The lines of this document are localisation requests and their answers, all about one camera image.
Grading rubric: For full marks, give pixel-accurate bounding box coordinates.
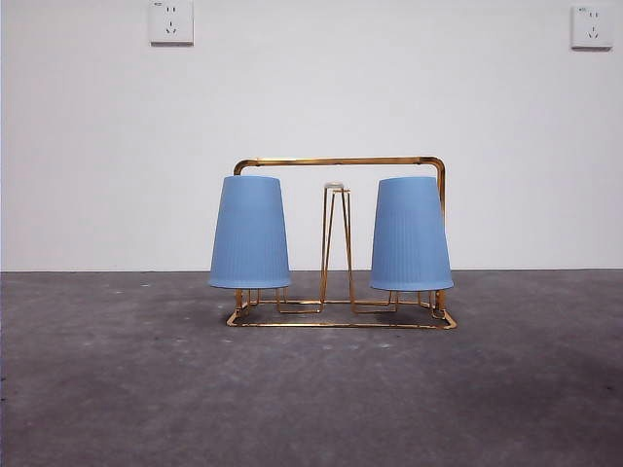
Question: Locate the blue ribbed plastic cup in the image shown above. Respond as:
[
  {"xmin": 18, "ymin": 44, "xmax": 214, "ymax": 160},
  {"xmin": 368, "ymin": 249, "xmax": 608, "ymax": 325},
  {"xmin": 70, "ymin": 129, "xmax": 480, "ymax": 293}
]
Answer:
[
  {"xmin": 207, "ymin": 174, "xmax": 293, "ymax": 292},
  {"xmin": 368, "ymin": 175, "xmax": 456, "ymax": 293}
]

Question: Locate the gold wire cup rack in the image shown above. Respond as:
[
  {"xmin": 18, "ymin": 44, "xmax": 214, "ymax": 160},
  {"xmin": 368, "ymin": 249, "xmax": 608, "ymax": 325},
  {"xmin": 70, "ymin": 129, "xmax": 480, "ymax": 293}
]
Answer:
[{"xmin": 226, "ymin": 155, "xmax": 458, "ymax": 331}]

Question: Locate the white wall power socket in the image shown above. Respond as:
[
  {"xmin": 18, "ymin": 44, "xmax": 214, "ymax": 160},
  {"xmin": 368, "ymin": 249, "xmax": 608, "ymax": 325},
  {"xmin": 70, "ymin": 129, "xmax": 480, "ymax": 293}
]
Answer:
[
  {"xmin": 570, "ymin": 5, "xmax": 614, "ymax": 51},
  {"xmin": 148, "ymin": 0, "xmax": 195, "ymax": 48}
]

